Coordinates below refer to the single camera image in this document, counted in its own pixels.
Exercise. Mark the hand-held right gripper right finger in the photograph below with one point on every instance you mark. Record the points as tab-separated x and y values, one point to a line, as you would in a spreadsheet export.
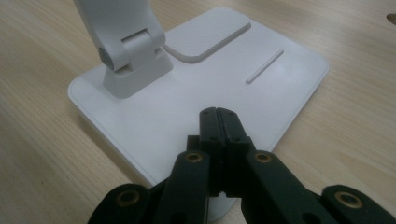
271	186

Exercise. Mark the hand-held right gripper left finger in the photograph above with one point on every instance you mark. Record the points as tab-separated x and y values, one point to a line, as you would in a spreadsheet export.
186	186

